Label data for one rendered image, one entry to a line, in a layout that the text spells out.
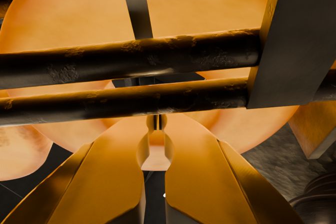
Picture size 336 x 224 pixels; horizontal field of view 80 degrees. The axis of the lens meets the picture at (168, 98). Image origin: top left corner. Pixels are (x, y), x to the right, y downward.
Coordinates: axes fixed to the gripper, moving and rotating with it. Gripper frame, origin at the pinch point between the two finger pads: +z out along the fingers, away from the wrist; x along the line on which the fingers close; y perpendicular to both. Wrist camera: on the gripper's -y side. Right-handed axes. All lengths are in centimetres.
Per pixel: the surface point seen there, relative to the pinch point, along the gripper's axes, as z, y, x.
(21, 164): 0.3, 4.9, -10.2
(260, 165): 30, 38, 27
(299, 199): 15.7, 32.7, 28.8
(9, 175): 0.9, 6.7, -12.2
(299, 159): 23.3, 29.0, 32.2
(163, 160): 0.2, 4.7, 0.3
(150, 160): 0.2, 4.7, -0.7
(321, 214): 10.6, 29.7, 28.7
